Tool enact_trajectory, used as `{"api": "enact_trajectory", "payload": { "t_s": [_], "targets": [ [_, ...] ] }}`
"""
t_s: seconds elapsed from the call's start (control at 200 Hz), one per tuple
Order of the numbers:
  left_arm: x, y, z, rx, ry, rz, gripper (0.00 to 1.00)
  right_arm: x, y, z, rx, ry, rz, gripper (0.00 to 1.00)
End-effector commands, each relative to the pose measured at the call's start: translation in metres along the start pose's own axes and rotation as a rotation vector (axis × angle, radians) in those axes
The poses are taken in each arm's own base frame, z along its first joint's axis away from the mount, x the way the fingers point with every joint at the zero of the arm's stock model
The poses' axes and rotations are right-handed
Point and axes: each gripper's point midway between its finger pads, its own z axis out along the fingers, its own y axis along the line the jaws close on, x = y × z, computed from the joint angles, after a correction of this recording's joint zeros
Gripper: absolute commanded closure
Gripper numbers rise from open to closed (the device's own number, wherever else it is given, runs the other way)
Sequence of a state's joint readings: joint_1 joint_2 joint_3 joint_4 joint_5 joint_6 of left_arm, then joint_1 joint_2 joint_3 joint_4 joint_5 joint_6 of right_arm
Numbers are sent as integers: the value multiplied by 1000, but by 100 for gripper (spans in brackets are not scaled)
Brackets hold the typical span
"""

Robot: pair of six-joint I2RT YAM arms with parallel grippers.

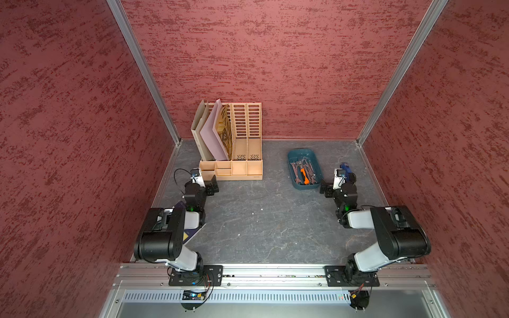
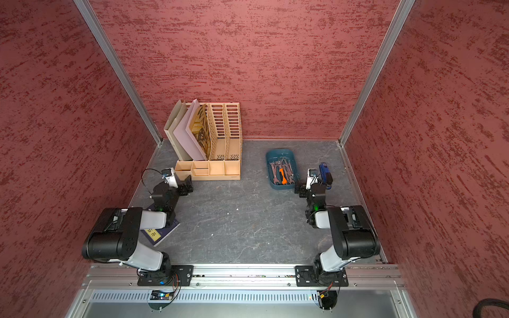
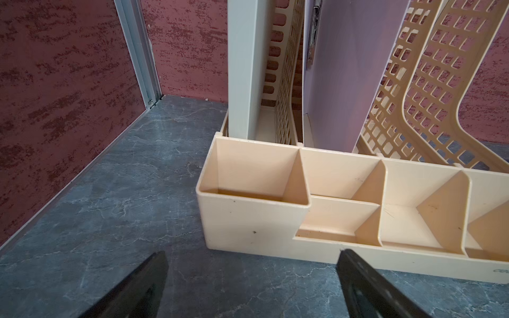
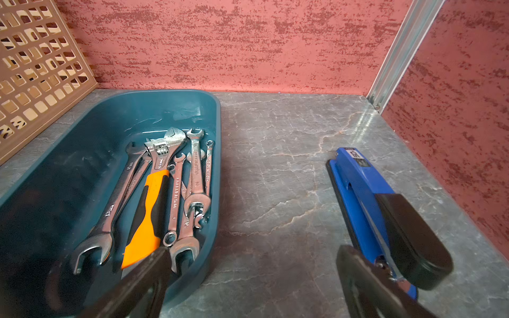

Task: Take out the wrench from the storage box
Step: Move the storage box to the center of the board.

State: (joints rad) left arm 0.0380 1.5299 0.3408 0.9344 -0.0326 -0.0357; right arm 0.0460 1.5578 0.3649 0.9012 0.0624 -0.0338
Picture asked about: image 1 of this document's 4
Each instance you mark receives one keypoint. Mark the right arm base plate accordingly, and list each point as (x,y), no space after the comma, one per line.
(349,276)

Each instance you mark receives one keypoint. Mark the teal plastic storage tray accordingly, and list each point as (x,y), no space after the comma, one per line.
(304,158)

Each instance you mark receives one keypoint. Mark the aluminium front rail frame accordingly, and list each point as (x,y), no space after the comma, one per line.
(300,284)

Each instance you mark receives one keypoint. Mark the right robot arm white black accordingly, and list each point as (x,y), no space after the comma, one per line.
(398,234)

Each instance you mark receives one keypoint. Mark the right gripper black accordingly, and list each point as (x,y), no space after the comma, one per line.
(329,189)

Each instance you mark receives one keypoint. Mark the orange handled adjustable wrench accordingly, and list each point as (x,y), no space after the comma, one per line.
(305,179)

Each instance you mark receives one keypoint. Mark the dark blue notebook yellow label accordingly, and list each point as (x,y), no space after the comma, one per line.
(193,222)

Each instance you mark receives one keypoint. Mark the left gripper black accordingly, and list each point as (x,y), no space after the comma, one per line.
(209,187)

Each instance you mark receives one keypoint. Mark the wooden desk file organizer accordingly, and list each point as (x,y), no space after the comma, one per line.
(240,129)

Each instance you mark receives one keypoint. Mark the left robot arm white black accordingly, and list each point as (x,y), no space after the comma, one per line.
(161,238)

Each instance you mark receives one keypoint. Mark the pink file folder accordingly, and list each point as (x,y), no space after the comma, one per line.
(212,137)

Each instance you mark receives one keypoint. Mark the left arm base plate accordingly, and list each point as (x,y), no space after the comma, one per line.
(195,276)

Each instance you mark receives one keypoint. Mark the beige file folder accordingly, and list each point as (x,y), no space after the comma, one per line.
(200,118)

